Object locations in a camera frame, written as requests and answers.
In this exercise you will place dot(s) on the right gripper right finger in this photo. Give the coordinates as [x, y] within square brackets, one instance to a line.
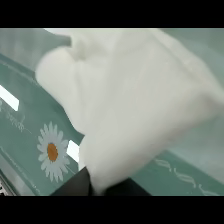
[128, 189]

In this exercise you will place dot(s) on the white T-shirt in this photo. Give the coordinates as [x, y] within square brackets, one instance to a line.
[133, 100]

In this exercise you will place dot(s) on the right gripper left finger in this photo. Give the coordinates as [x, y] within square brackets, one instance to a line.
[76, 186]

